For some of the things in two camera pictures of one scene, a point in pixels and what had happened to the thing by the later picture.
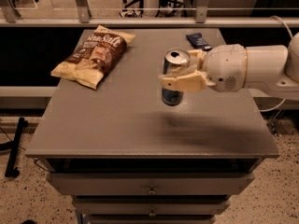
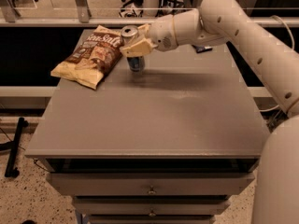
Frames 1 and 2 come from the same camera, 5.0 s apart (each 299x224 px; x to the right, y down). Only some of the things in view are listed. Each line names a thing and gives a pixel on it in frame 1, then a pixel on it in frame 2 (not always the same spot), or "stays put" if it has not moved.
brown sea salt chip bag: (95, 57) stays put
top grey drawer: (149, 183) stays put
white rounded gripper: (224, 66) to (161, 35)
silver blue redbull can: (174, 59) to (129, 35)
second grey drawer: (150, 205) stays put
